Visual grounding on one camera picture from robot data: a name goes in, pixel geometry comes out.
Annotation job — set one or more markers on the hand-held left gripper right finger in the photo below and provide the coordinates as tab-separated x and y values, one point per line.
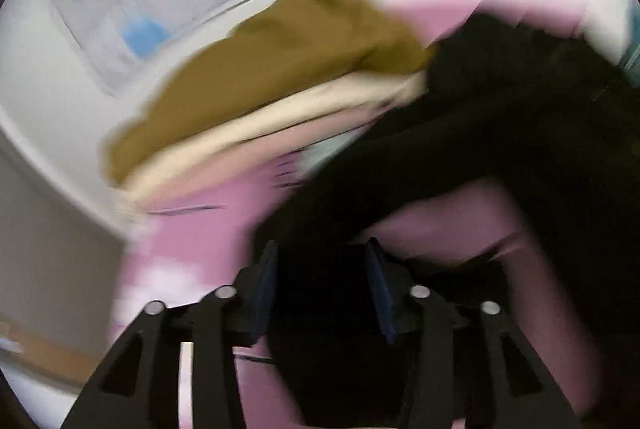
379	289

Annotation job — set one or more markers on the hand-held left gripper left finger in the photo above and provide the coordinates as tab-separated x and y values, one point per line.
265	281

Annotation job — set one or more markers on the black garment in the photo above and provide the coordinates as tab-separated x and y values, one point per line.
500	149

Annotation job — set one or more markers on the pink bed sheet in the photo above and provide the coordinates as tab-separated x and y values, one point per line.
200	249

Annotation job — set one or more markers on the cream garment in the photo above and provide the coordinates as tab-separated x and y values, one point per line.
260	134

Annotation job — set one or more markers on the olive brown garment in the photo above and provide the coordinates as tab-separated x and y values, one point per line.
280	74

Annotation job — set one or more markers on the brown cardboard box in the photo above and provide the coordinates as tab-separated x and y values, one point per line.
45	351

